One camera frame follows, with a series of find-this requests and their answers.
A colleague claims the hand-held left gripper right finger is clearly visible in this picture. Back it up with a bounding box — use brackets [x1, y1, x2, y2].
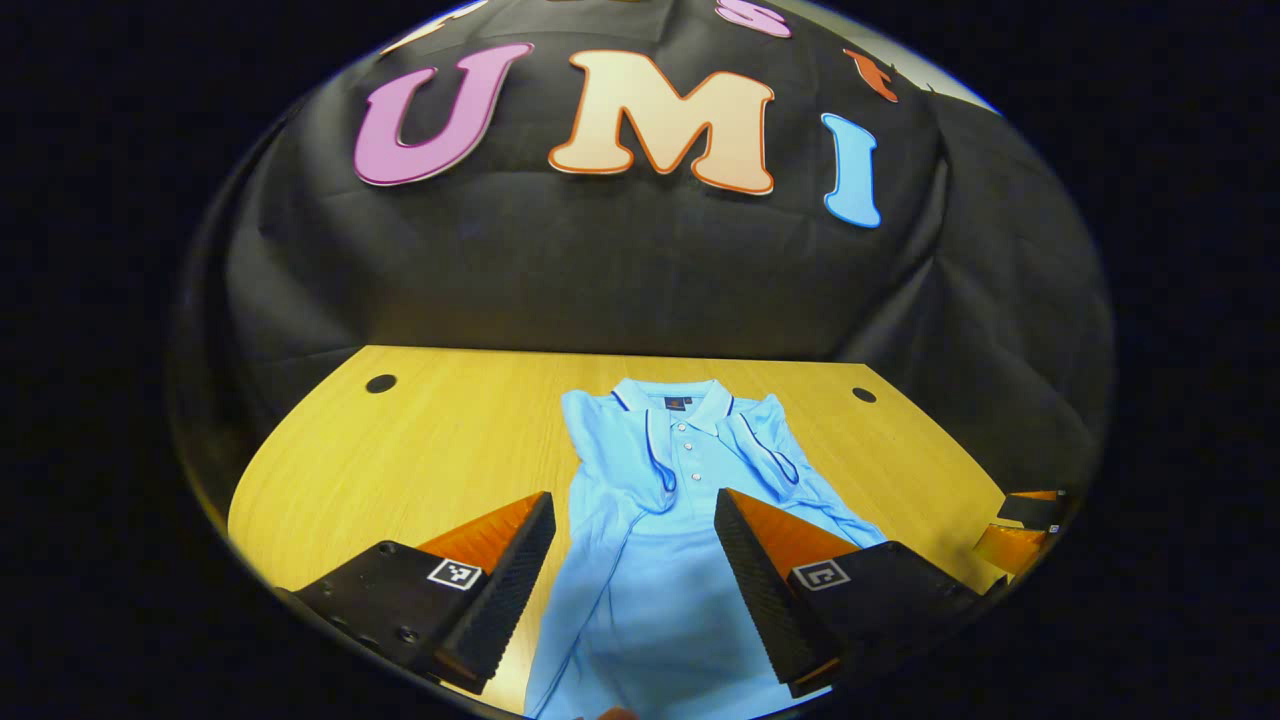
[714, 488, 986, 699]

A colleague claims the light blue T-shirt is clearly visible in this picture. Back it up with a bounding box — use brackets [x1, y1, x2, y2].
[523, 377, 889, 720]

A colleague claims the black backdrop cloth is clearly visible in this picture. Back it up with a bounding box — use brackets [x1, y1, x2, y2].
[170, 0, 1116, 501]

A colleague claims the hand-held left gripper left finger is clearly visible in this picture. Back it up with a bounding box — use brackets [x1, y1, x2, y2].
[290, 490, 557, 696]

